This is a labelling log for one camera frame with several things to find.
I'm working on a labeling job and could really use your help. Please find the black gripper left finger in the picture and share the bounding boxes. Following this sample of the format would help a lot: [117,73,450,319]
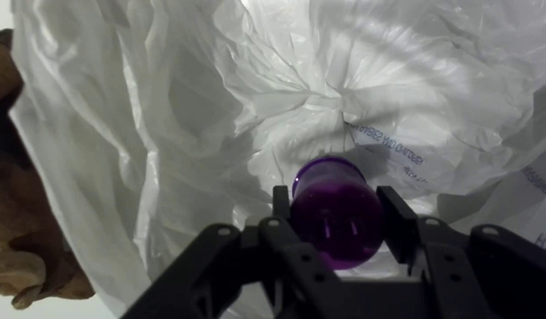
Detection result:
[121,185,349,319]

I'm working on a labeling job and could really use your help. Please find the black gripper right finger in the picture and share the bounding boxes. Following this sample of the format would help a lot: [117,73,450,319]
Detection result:
[376,185,546,319]

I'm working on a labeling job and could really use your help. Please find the small purple plastic cup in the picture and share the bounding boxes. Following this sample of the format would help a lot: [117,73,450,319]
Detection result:
[289,155,387,272]

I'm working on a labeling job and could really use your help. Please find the white crumpled plastic bag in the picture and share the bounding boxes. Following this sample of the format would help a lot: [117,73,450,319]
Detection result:
[9,0,546,319]

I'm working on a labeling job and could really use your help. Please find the brown plush moose toy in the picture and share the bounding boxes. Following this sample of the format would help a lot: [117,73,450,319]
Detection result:
[0,27,98,313]

